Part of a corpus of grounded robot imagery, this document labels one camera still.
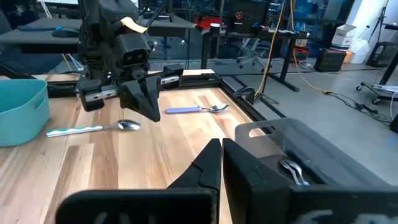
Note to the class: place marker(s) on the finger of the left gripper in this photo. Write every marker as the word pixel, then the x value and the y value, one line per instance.
pixel 155 99
pixel 133 96

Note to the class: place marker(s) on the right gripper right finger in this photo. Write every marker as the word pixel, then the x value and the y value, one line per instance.
pixel 248 193

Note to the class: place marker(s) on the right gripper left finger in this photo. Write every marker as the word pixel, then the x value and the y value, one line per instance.
pixel 205 180

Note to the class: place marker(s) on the teal white striped spoon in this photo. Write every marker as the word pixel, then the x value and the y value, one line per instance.
pixel 77 129

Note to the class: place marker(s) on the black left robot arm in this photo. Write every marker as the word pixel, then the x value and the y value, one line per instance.
pixel 93 31

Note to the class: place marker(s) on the black computer mouse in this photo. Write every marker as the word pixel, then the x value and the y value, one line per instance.
pixel 65 32

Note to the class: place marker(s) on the yellow tape piece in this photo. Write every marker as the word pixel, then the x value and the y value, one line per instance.
pixel 133 25

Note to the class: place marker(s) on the teal plastic bin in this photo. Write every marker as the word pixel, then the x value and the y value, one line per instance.
pixel 21 109

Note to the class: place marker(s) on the grey office desk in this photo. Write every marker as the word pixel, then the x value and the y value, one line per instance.
pixel 31 37
pixel 174 25

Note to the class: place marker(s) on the grey plastic bin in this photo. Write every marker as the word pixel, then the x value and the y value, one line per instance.
pixel 311 146

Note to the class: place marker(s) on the red object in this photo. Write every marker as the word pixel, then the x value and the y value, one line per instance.
pixel 207 22

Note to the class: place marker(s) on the office chair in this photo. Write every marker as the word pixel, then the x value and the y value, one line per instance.
pixel 250 53

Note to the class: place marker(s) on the black pegboard rack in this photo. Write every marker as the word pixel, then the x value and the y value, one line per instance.
pixel 248 15

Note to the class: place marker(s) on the black work table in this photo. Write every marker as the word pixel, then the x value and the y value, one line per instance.
pixel 280 35

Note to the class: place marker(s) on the black crate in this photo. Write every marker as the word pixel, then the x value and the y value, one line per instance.
pixel 329 60

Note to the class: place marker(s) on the wheeled metal stand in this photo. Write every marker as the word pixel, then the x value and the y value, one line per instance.
pixel 382 90

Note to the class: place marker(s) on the white box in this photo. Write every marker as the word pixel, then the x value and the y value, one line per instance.
pixel 357 51
pixel 343 34

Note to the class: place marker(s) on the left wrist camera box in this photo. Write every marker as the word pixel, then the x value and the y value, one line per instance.
pixel 133 53

